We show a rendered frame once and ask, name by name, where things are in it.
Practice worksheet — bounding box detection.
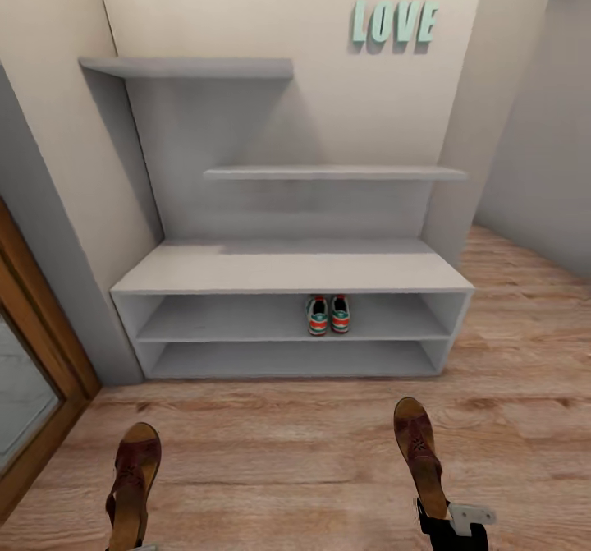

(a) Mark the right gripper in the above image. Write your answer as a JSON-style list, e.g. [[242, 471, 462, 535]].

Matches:
[[417, 498, 489, 551]]

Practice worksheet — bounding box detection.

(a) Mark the gym shoe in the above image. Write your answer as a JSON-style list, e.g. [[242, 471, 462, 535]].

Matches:
[[305, 293, 329, 335], [329, 293, 350, 333]]

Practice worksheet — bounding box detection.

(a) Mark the sandal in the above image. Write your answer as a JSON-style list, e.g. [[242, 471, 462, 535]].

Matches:
[[105, 422, 162, 551], [393, 397, 448, 520]]

